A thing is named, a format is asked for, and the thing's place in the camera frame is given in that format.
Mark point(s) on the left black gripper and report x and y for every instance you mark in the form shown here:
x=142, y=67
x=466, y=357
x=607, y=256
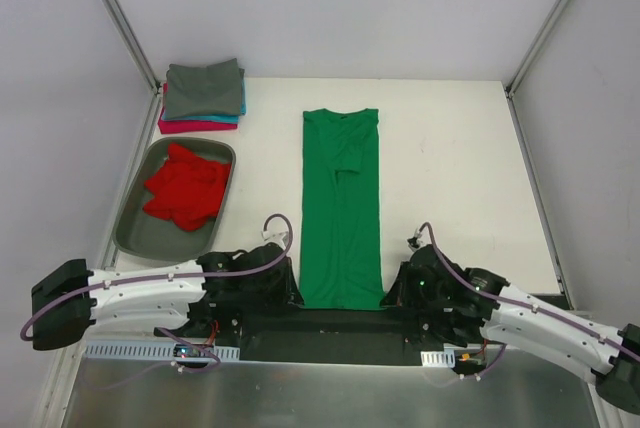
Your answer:
x=288, y=282

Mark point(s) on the red t-shirt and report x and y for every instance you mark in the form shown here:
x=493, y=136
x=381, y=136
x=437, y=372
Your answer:
x=188, y=189

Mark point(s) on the aluminium frame post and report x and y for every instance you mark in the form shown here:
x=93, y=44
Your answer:
x=537, y=45
x=131, y=42

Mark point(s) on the right aluminium frame post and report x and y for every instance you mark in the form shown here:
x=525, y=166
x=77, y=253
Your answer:
x=537, y=45

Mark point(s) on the left white cable duct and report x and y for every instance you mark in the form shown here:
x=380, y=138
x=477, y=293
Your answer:
x=156, y=351

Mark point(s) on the right white cable duct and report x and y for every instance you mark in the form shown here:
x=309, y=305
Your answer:
x=438, y=359

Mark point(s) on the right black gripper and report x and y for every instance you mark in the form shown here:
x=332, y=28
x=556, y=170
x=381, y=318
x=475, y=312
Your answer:
x=397, y=288

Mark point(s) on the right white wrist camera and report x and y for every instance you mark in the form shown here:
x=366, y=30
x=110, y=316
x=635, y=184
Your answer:
x=416, y=242

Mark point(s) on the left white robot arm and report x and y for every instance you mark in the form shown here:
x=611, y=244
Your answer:
x=74, y=299

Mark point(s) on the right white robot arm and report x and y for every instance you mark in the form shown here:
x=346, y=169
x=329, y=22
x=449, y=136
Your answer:
x=603, y=356

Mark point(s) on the folded grey t-shirt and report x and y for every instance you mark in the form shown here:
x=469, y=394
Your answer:
x=186, y=86

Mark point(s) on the grey plastic tray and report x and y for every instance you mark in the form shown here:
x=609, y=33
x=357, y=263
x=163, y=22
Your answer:
x=139, y=234

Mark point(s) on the white cable duct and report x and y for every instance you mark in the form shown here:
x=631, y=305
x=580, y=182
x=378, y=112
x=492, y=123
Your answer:
x=438, y=359
x=156, y=351

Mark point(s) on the green t-shirt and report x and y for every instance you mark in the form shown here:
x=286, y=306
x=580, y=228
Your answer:
x=340, y=254

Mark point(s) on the left aluminium frame post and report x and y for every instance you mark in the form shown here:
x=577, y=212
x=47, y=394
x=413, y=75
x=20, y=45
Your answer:
x=131, y=42

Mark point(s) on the folded teal t-shirt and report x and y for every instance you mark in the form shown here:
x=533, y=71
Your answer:
x=225, y=102

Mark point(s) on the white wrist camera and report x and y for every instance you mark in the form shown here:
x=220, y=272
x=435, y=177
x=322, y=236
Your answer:
x=279, y=238
x=416, y=242

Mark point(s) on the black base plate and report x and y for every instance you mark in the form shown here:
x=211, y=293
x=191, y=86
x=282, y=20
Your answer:
x=280, y=329

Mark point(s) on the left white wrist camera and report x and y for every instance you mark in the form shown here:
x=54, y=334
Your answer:
x=279, y=238

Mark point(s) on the folded magenta t-shirt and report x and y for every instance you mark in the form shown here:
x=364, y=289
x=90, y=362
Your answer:
x=208, y=123

